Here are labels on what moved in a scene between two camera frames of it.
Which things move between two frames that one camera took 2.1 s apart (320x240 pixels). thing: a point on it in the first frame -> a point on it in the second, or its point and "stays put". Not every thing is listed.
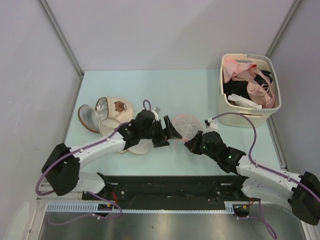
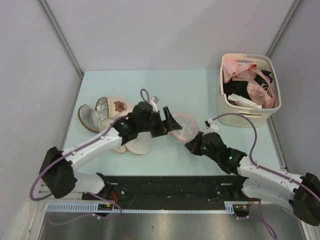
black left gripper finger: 173,133 -> 170,123
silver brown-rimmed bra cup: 89,117 stays put
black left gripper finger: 158,143 -> 158,132
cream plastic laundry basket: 264,62 stays put
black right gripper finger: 190,145 stays put
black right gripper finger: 197,141 stays put
